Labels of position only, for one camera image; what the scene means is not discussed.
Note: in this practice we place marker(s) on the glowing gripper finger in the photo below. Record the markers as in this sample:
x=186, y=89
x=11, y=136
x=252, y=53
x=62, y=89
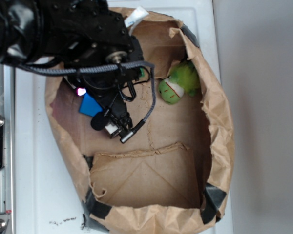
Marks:
x=80, y=91

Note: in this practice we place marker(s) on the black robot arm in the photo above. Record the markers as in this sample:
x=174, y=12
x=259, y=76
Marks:
x=91, y=41

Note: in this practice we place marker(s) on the aluminium frame rail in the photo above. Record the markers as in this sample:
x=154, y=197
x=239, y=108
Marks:
x=7, y=182

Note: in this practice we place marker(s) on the blue wooden block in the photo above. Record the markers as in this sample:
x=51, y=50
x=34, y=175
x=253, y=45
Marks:
x=89, y=106

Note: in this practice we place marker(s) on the white cable label tag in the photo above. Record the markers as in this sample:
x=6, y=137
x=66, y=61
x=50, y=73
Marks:
x=135, y=18

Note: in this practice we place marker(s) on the brown paper bag tray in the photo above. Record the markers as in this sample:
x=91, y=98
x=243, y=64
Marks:
x=173, y=176

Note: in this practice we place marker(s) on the green wooden block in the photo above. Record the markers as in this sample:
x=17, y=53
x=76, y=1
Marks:
x=141, y=72

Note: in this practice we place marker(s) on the green plush toy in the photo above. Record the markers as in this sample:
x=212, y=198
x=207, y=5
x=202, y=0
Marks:
x=182, y=78

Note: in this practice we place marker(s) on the wrist camera with microphone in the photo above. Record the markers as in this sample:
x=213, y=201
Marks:
x=115, y=119

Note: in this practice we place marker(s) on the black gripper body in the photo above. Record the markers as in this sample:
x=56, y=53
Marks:
x=105, y=84

